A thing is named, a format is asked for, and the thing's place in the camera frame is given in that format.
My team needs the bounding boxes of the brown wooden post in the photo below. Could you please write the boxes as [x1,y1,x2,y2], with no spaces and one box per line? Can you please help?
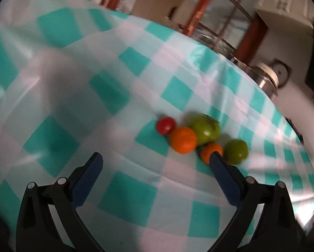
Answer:
[183,0,224,37]

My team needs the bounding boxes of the red tomato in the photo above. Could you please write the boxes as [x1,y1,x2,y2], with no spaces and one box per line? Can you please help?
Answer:
[156,117,177,136]

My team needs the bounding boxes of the brown wooden door frame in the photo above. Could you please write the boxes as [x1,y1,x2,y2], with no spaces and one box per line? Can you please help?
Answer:
[236,10,269,67]

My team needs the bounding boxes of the small green tomato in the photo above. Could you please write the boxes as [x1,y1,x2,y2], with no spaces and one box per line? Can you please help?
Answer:
[223,139,249,165]

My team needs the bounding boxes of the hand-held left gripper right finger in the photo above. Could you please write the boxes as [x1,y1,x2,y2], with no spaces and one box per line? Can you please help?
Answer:
[208,151,308,252]

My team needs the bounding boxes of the large green tomato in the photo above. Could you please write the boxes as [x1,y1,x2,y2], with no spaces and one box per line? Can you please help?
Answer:
[190,113,222,146]

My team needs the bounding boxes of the round glass rim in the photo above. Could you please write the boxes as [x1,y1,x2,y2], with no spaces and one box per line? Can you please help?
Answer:
[178,0,255,55]

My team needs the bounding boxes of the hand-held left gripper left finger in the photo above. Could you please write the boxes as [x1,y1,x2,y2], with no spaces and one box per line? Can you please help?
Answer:
[16,152,106,252]

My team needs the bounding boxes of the teal white checked tablecloth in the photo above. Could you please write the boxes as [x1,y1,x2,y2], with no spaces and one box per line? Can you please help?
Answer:
[0,0,314,252]

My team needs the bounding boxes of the small orange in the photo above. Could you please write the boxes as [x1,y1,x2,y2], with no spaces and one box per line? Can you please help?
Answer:
[200,142,224,165]

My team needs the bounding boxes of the large orange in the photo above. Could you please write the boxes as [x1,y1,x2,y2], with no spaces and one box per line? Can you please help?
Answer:
[170,127,198,154]

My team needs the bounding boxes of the steel pot with lid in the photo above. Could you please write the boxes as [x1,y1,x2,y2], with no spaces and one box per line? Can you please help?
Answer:
[231,57,291,97]

